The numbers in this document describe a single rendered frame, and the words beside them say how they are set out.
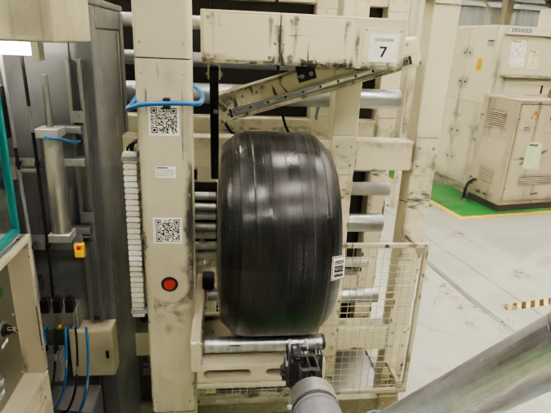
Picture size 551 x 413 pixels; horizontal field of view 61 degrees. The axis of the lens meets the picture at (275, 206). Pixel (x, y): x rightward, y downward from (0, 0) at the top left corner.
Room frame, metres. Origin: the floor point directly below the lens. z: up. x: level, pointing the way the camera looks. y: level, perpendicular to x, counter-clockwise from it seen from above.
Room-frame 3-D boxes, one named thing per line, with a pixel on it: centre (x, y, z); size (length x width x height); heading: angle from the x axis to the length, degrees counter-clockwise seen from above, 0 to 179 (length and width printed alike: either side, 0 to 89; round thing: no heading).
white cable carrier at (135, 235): (1.17, 0.37, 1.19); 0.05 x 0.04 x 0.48; 7
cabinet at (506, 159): (5.42, -2.84, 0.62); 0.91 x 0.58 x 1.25; 107
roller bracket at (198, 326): (1.24, 0.21, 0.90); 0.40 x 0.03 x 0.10; 7
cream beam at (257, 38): (1.57, -0.05, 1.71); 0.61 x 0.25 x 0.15; 97
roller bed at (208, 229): (1.62, 0.30, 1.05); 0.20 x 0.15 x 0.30; 97
